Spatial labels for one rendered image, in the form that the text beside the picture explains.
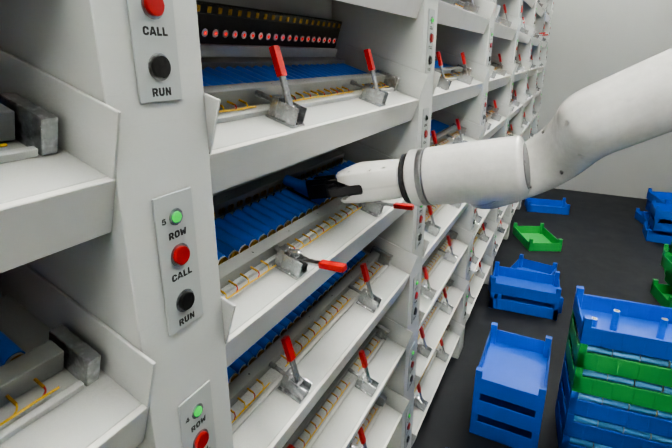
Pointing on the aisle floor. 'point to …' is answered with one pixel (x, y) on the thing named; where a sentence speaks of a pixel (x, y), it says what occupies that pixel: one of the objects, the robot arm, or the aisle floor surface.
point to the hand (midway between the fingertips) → (322, 186)
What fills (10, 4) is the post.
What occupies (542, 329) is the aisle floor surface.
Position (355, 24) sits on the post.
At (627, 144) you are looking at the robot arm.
